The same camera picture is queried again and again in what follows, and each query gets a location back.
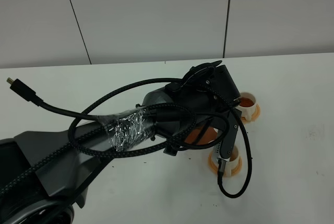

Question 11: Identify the near white teacup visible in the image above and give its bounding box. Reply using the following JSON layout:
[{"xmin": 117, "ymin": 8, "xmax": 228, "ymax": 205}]
[{"xmin": 210, "ymin": 145, "xmax": 242, "ymax": 178}]

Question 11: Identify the orange cup coaster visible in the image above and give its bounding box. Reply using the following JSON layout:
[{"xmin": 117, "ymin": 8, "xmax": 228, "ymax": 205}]
[
  {"xmin": 208, "ymin": 152, "xmax": 243, "ymax": 178},
  {"xmin": 237, "ymin": 103, "xmax": 261, "ymax": 124}
]

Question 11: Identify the far white teacup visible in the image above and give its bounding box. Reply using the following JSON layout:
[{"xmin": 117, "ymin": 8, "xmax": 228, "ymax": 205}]
[{"xmin": 238, "ymin": 92, "xmax": 257, "ymax": 107}]

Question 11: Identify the white teacup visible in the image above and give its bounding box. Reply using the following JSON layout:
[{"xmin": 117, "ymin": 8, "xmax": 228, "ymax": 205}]
[
  {"xmin": 210, "ymin": 145, "xmax": 242, "ymax": 178},
  {"xmin": 238, "ymin": 92, "xmax": 257, "ymax": 107}
]

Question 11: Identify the far orange cup coaster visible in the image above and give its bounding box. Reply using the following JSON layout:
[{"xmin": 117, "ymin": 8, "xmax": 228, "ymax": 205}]
[{"xmin": 237, "ymin": 103, "xmax": 261, "ymax": 124}]

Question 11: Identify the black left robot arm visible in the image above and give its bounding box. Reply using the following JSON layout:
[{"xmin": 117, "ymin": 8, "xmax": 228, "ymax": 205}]
[{"xmin": 1, "ymin": 61, "xmax": 240, "ymax": 223}]

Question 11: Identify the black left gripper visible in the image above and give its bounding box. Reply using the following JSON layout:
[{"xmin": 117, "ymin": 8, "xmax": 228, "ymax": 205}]
[{"xmin": 163, "ymin": 124, "xmax": 225, "ymax": 157}]

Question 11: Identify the brown clay teapot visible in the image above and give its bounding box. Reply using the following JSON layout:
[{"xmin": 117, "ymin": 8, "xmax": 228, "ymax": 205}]
[{"xmin": 185, "ymin": 126, "xmax": 217, "ymax": 145}]

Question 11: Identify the near orange cup coaster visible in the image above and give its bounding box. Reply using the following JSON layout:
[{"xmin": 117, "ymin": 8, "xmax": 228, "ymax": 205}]
[{"xmin": 208, "ymin": 152, "xmax": 243, "ymax": 178}]

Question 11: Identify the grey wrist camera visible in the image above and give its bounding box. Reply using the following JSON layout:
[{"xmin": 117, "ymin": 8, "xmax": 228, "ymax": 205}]
[{"xmin": 211, "ymin": 124, "xmax": 238, "ymax": 162}]

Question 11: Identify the loose black plug cable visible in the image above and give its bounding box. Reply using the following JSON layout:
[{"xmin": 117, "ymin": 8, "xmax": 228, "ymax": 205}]
[{"xmin": 6, "ymin": 77, "xmax": 196, "ymax": 131}]

